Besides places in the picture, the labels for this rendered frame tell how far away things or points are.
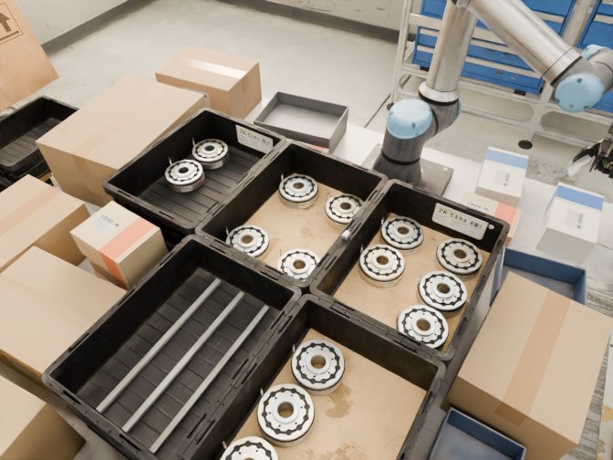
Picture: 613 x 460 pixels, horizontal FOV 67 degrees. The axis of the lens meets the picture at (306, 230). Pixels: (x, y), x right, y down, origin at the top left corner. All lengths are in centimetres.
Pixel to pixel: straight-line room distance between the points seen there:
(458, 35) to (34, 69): 299
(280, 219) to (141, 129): 51
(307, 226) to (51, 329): 61
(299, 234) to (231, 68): 80
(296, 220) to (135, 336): 47
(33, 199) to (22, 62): 240
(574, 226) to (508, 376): 56
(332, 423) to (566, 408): 42
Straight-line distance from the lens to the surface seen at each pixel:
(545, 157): 302
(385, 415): 93
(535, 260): 134
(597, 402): 124
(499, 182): 146
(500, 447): 109
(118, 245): 109
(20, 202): 141
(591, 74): 110
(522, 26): 112
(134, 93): 162
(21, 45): 375
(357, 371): 96
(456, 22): 132
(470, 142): 296
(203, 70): 177
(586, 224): 144
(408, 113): 133
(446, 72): 137
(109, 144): 142
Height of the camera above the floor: 170
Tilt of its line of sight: 48 degrees down
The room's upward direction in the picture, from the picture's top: straight up
